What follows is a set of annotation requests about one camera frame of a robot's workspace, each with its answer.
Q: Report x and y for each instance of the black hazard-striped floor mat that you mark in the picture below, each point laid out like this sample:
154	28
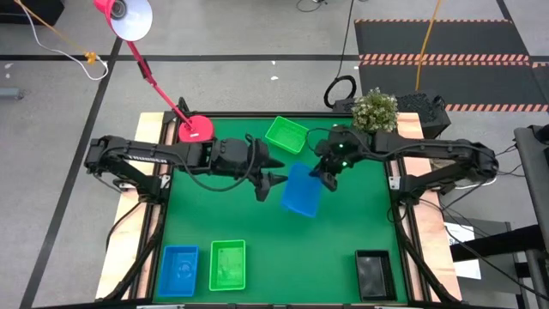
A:
450	38

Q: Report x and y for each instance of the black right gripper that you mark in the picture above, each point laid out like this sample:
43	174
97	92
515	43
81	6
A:
343	150

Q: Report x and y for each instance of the blue plastic basket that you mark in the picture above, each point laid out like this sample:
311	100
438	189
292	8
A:
300	193
179	270

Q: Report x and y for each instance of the black plastic basket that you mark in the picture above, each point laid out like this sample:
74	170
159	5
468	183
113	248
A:
375	274

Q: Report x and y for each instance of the red desk lamp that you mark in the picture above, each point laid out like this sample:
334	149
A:
196	129

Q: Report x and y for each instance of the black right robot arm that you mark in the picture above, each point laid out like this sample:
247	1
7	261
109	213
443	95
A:
429	148

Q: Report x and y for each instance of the grey floor object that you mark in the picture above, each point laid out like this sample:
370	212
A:
10	93

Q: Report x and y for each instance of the white paper sheet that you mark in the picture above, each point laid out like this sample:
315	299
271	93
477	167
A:
461	234

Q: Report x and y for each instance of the black aluminium table frame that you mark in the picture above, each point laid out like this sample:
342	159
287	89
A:
257	114

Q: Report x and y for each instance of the potted plant in ribbed pot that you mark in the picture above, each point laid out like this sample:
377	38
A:
375	109

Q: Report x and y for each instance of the black metal stand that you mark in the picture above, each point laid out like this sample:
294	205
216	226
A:
536	171

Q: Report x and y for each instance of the black floor cabinet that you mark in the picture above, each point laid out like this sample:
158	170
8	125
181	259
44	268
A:
47	13

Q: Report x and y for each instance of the green plastic basket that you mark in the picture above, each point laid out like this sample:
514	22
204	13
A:
286	134
227	264

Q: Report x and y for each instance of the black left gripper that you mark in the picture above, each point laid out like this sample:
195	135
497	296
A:
251	156

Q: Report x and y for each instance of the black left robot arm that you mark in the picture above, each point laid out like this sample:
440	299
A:
150	154

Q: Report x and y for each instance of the wooden side board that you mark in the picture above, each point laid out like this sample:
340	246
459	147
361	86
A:
409	124
148	124

